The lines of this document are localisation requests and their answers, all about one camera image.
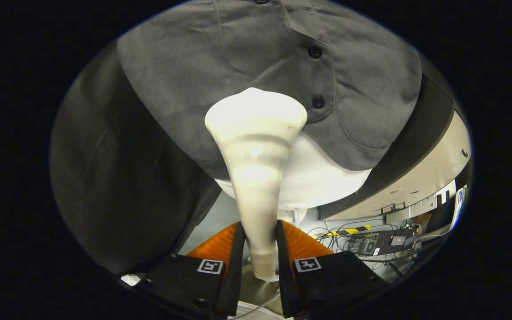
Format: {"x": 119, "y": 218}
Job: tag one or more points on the cream garment steamer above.
{"x": 256, "y": 133}

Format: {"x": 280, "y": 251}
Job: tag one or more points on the white mannequin torso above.
{"x": 318, "y": 178}

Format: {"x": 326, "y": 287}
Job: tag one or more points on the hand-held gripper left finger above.
{"x": 234, "y": 273}

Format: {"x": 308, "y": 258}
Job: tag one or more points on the grey button shirt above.
{"x": 194, "y": 66}

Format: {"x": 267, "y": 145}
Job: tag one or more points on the grey cabinet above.
{"x": 434, "y": 178}

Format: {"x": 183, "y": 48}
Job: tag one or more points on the white low drawer unit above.
{"x": 416, "y": 208}

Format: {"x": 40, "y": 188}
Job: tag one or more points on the black electronic box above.
{"x": 365, "y": 245}

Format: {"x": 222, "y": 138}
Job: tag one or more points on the yellow black striped strip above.
{"x": 351, "y": 230}

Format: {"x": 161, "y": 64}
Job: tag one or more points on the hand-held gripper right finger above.
{"x": 285, "y": 273}

